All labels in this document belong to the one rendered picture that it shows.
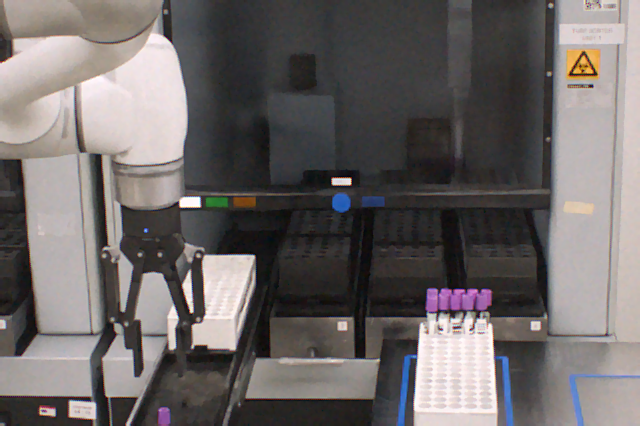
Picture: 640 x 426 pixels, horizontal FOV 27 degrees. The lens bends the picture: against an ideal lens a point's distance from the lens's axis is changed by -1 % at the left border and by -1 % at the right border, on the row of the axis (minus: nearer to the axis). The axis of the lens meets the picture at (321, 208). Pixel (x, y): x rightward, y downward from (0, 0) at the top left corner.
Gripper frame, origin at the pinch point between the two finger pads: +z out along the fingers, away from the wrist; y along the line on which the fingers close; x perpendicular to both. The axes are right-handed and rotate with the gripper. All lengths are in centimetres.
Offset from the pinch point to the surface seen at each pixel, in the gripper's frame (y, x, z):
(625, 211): -86, -158, 28
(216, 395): -5.9, -8.8, 10.3
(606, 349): -61, -21, 9
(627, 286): -87, -158, 48
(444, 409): -36.8, 12.3, 2.3
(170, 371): 2.0, -17.0, 10.3
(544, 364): -52, -16, 9
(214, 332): -3.9, -22.2, 6.2
